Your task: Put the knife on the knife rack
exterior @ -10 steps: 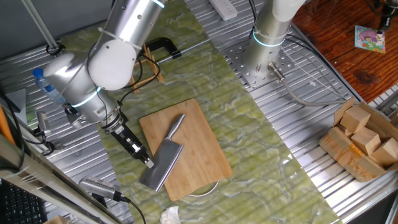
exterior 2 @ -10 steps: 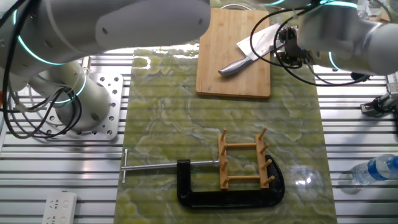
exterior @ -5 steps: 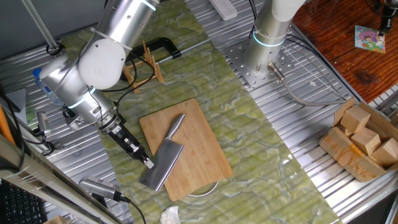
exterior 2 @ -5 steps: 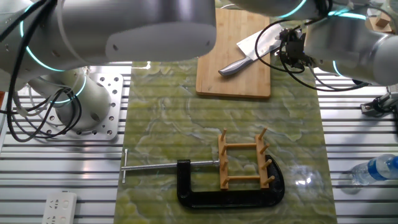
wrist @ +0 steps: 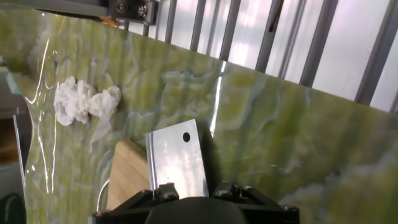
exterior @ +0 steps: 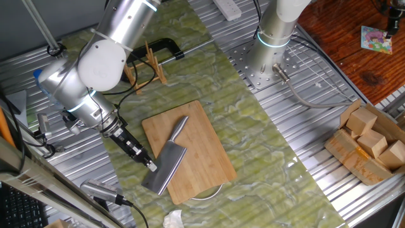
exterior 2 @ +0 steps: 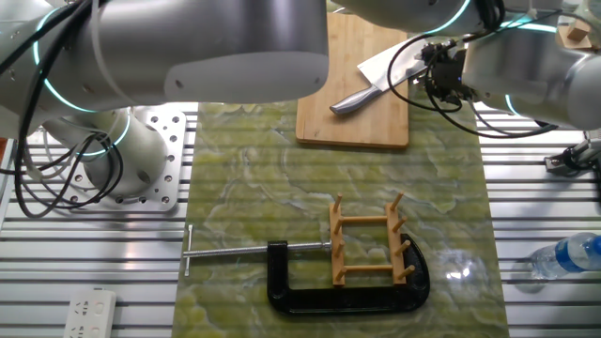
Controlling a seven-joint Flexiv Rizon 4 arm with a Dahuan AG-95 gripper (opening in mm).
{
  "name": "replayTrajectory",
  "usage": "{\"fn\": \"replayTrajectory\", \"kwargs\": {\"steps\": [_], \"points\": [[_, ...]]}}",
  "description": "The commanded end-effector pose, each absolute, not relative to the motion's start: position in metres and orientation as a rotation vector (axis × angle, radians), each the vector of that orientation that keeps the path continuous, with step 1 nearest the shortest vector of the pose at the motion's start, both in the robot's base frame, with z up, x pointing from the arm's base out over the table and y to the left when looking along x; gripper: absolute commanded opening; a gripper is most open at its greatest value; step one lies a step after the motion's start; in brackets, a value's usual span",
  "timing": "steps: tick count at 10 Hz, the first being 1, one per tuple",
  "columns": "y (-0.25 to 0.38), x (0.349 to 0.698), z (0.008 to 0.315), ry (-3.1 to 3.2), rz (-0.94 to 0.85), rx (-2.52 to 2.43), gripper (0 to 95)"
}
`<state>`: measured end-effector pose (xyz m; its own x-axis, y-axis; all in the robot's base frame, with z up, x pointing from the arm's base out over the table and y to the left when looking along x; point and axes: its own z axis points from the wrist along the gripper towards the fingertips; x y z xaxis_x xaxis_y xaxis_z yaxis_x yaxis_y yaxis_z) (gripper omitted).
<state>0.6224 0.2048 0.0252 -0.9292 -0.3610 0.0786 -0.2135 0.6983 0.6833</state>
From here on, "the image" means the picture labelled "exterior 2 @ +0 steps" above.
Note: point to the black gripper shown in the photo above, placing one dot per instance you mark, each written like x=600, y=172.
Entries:
x=448, y=72

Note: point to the steel cleaver knife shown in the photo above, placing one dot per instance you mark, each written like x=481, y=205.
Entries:
x=357, y=98

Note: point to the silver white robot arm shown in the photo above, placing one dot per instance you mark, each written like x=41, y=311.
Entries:
x=188, y=47

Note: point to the wooden peg knife rack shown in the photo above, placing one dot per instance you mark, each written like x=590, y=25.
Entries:
x=393, y=244

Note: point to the bamboo cutting board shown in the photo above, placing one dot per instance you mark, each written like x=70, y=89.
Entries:
x=357, y=127

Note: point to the small light wooden cube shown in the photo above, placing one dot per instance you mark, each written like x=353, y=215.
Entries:
x=578, y=29

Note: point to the light wooden block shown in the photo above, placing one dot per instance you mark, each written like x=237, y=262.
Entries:
x=592, y=43

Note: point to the clear water bottle blue label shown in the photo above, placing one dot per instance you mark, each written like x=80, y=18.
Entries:
x=568, y=256

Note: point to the green marble pattern mat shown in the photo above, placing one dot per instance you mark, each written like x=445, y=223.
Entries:
x=258, y=188

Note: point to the black C-clamp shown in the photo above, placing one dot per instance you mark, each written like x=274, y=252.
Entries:
x=347, y=305

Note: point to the aluminium robot mounting plate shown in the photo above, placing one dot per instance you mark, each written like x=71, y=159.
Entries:
x=171, y=155

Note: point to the white power strip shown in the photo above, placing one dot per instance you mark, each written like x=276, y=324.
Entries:
x=89, y=314

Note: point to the small grey clamped camera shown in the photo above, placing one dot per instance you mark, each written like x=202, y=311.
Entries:
x=577, y=157

